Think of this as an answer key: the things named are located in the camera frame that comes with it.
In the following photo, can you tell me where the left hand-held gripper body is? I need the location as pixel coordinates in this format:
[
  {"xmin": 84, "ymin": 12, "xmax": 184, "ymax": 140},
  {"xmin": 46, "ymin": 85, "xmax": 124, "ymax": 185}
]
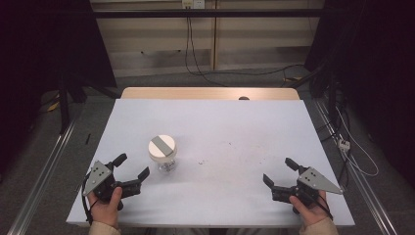
[{"xmin": 82, "ymin": 160, "xmax": 143, "ymax": 203}]

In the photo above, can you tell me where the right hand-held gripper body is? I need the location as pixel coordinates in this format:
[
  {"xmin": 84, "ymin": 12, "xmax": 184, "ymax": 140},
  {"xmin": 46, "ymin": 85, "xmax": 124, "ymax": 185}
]
[{"xmin": 271, "ymin": 166, "xmax": 345, "ymax": 209}]

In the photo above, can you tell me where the clear glass jar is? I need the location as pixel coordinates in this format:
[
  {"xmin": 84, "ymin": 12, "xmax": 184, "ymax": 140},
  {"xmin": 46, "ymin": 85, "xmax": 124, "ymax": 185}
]
[{"xmin": 152, "ymin": 153, "xmax": 179, "ymax": 173}]

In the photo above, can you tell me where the person's right hand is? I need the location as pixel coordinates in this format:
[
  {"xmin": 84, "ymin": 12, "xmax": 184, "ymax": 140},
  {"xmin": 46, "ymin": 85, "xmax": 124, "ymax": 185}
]
[{"xmin": 288, "ymin": 190, "xmax": 329, "ymax": 228}]

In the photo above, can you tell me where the person's left hand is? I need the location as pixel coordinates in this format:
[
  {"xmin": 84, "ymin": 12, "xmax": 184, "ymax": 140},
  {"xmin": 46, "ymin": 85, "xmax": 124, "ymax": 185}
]
[{"xmin": 87, "ymin": 186, "xmax": 124, "ymax": 229}]

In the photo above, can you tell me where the white power strip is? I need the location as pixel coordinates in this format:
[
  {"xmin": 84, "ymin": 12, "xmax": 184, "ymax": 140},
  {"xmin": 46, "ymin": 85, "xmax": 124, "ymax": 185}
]
[{"xmin": 338, "ymin": 138, "xmax": 352, "ymax": 153}]

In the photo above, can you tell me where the white board table cover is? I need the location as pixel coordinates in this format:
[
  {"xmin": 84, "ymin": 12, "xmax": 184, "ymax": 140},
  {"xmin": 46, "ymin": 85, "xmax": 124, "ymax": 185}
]
[{"xmin": 66, "ymin": 98, "xmax": 356, "ymax": 229}]

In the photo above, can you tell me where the black metal stand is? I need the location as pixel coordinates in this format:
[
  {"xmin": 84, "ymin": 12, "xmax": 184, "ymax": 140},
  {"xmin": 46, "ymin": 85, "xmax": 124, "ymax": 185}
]
[{"xmin": 57, "ymin": 72, "xmax": 119, "ymax": 135}]

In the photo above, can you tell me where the black curtain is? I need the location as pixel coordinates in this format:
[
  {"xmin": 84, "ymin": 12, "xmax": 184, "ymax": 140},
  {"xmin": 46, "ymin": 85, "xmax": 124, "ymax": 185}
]
[
  {"xmin": 304, "ymin": 0, "xmax": 415, "ymax": 184},
  {"xmin": 0, "ymin": 0, "xmax": 117, "ymax": 170}
]

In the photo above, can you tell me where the black horizontal metal bar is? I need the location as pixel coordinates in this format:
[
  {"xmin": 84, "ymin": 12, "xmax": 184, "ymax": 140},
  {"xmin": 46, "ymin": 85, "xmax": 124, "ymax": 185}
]
[{"xmin": 92, "ymin": 8, "xmax": 328, "ymax": 20}]

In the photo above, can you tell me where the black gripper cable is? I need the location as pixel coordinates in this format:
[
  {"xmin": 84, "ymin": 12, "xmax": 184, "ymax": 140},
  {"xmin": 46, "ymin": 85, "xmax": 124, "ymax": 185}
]
[
  {"xmin": 302, "ymin": 190, "xmax": 335, "ymax": 221},
  {"xmin": 80, "ymin": 171, "xmax": 100, "ymax": 227}
]

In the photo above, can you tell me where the aluminium floor rail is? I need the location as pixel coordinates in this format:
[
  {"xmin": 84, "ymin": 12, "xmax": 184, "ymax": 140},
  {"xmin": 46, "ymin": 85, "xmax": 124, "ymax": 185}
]
[
  {"xmin": 5, "ymin": 118, "xmax": 78, "ymax": 235},
  {"xmin": 312, "ymin": 98, "xmax": 399, "ymax": 235}
]

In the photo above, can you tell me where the white power cable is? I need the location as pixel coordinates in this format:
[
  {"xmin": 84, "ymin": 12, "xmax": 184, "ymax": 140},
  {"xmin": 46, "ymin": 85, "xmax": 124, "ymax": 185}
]
[{"xmin": 335, "ymin": 106, "xmax": 380, "ymax": 178}]

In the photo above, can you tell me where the black wall cable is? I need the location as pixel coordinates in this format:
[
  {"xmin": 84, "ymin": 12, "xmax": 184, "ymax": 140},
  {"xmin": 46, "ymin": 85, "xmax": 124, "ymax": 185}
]
[
  {"xmin": 184, "ymin": 8, "xmax": 229, "ymax": 88},
  {"xmin": 187, "ymin": 8, "xmax": 306, "ymax": 77}
]

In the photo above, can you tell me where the wooden wall strip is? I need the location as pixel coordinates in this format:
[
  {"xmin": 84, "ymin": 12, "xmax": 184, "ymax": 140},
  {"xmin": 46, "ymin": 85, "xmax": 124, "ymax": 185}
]
[{"xmin": 209, "ymin": 0, "xmax": 219, "ymax": 71}]

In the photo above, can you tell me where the white wall socket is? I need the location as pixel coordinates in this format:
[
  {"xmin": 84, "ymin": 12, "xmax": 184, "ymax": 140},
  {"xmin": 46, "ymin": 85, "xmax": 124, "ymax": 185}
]
[{"xmin": 181, "ymin": 0, "xmax": 207, "ymax": 10}]

